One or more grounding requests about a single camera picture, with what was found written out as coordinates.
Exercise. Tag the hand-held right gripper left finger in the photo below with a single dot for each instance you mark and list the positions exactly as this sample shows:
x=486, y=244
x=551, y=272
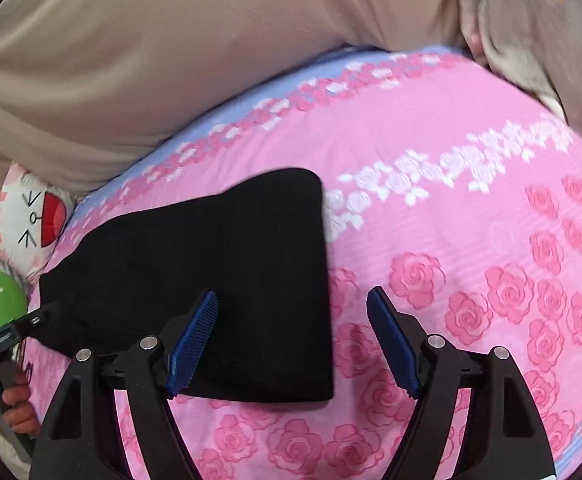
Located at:
x=191, y=345

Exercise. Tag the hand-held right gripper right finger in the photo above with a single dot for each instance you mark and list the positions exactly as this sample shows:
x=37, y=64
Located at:
x=393, y=345

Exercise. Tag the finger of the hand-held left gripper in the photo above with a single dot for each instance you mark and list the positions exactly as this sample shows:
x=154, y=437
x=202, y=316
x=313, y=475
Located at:
x=38, y=319

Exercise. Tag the black pants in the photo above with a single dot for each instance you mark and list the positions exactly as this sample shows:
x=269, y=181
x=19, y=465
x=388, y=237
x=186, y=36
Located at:
x=196, y=260

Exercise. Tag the person's left hand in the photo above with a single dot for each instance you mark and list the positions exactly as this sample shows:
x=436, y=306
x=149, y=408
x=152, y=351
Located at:
x=18, y=410

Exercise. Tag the green plush toy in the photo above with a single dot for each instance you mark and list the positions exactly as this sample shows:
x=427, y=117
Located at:
x=3, y=300

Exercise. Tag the cat face pillow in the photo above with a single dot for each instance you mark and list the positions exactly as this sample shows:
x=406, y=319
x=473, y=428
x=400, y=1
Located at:
x=21, y=215

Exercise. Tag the pink floral bedsheet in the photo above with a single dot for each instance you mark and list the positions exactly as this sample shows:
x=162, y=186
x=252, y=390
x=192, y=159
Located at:
x=446, y=240

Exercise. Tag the floral cream pillow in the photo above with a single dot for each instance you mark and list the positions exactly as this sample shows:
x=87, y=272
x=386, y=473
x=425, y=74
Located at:
x=531, y=25

